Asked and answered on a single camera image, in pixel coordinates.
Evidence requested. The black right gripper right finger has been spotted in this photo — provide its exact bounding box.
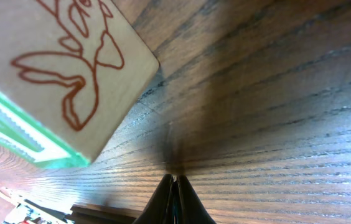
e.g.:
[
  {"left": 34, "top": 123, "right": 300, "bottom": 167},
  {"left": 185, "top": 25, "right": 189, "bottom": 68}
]
[{"left": 175, "top": 175, "right": 215, "bottom": 224}]

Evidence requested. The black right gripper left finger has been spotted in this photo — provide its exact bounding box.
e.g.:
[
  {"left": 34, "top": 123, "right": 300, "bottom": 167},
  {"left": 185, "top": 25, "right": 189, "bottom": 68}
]
[{"left": 133, "top": 174, "right": 174, "bottom": 224}]

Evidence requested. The yellow green picture block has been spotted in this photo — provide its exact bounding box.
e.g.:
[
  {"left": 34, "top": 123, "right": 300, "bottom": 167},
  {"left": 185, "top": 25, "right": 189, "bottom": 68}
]
[{"left": 0, "top": 0, "right": 159, "bottom": 169}]

